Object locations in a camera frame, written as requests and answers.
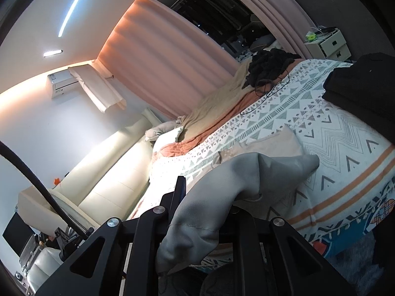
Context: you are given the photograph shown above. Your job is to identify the dark hanging clothes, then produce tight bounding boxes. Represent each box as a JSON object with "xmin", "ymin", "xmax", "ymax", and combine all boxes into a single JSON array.
[{"xmin": 171, "ymin": 0, "xmax": 257, "ymax": 37}]

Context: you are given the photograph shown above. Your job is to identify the ceiling light strip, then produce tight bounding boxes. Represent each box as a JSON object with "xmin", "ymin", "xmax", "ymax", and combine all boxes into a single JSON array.
[{"xmin": 58, "ymin": 0, "xmax": 96, "ymax": 37}]

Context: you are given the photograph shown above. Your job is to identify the cream bedside cabinet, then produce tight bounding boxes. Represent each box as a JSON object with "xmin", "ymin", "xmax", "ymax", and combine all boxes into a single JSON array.
[{"xmin": 17, "ymin": 188, "xmax": 81, "ymax": 232}]

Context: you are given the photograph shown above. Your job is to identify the beige zip jacket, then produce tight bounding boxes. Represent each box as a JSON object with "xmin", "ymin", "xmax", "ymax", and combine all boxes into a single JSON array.
[{"xmin": 156, "ymin": 125, "xmax": 320, "ymax": 275}]

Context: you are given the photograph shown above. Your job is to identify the wide pink curtain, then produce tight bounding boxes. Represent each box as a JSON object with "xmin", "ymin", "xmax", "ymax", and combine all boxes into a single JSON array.
[{"xmin": 97, "ymin": 0, "xmax": 239, "ymax": 121}]

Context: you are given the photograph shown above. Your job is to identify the cream padded headboard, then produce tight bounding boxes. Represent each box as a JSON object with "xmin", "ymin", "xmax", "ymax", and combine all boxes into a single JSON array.
[{"xmin": 49, "ymin": 108, "xmax": 161, "ymax": 222}]

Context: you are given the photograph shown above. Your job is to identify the black clothes pile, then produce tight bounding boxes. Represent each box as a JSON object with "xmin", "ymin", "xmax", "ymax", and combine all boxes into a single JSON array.
[{"xmin": 247, "ymin": 48, "xmax": 301, "ymax": 88}]

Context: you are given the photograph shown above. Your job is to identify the brown blanket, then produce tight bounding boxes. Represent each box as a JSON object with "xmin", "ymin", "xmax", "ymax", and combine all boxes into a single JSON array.
[{"xmin": 153, "ymin": 58, "xmax": 303, "ymax": 158}]

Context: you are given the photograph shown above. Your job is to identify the folded black clothes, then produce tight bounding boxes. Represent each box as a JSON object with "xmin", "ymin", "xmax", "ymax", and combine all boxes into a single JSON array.
[{"xmin": 322, "ymin": 52, "xmax": 395, "ymax": 144}]

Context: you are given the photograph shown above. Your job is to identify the thick black gripper cable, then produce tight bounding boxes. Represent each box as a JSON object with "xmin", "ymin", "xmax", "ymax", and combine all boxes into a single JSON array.
[{"xmin": 0, "ymin": 140, "xmax": 90, "ymax": 241}]

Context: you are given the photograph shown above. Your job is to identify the thin black cable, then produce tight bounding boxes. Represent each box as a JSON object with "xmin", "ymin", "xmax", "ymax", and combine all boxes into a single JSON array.
[{"xmin": 240, "ymin": 68, "xmax": 291, "ymax": 116}]

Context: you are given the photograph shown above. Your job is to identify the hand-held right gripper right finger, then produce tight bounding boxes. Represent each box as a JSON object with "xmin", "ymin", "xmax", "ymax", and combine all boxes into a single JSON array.
[{"xmin": 230, "ymin": 203, "xmax": 351, "ymax": 296}]

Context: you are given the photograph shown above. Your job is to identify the narrow pink curtain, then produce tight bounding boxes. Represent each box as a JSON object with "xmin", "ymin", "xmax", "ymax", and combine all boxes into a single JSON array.
[{"xmin": 204, "ymin": 0, "xmax": 312, "ymax": 59}]

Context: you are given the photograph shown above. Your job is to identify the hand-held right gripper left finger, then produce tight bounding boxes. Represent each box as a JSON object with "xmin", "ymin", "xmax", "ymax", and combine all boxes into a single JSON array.
[{"xmin": 35, "ymin": 175, "xmax": 187, "ymax": 296}]

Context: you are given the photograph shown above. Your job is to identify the white nightstand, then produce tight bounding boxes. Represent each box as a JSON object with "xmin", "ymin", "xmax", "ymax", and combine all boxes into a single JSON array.
[{"xmin": 305, "ymin": 28, "xmax": 351, "ymax": 60}]

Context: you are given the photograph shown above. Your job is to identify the black monitor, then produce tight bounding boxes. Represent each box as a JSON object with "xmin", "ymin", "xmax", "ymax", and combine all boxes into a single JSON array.
[{"xmin": 2, "ymin": 212, "xmax": 33, "ymax": 257}]

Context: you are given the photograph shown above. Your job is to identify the patterned bed with cream headboard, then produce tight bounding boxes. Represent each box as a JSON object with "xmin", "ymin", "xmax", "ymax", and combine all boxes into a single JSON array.
[{"xmin": 128, "ymin": 58, "xmax": 395, "ymax": 266}]

